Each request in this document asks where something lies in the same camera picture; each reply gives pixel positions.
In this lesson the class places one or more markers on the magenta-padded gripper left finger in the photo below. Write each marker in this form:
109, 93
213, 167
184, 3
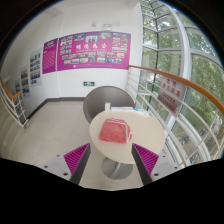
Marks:
56, 165

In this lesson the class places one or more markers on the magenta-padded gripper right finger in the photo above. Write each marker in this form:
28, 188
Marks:
165, 165

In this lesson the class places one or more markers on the pink towel with white edge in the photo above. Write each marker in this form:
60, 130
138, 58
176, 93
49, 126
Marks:
113, 131

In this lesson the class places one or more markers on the flat white and teal box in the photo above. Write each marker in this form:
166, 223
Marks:
141, 111

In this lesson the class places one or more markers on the red-lettered metal warning sign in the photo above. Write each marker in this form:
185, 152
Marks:
171, 95

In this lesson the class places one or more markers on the small upright white box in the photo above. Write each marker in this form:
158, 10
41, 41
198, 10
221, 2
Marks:
107, 107

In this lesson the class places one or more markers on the curved railing with orange handrail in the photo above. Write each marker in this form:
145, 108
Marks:
183, 81

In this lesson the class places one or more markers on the green exit sign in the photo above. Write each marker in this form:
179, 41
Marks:
89, 83

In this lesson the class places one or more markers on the white stair railing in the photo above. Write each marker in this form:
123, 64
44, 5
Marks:
6, 88

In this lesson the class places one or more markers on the grey table pedestal base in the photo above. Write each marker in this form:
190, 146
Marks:
116, 170

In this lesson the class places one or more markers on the white photo wall poster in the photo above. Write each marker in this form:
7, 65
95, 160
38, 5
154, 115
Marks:
17, 87
35, 67
25, 81

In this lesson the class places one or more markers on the narrow magenta wall poster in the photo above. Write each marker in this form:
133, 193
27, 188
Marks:
50, 56

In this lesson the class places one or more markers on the wide magenta photo wall poster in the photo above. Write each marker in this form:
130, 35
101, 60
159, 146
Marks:
93, 51

